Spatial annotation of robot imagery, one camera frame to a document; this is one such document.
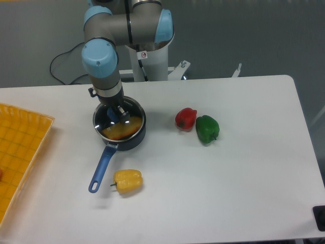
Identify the black device at table edge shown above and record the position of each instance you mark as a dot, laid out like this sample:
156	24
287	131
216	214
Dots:
319	213

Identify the orange pumpkin slice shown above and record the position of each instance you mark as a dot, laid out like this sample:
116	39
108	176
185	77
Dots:
120	131

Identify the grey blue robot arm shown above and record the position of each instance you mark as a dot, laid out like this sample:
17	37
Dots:
144	26

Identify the yellow plastic basket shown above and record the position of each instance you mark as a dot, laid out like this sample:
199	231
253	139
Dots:
22	134

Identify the green bell pepper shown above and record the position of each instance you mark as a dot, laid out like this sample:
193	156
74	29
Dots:
207	129

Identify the dark blue saucepan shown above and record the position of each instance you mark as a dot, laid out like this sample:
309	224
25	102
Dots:
110	149

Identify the yellow bell pepper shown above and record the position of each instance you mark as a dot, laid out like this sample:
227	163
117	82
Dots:
127	180

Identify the red bell pepper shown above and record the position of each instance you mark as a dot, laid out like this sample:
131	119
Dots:
186	118

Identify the glass pot lid blue knob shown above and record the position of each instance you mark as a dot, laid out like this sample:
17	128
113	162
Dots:
105	116

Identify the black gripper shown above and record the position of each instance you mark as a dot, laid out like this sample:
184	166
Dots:
113	101

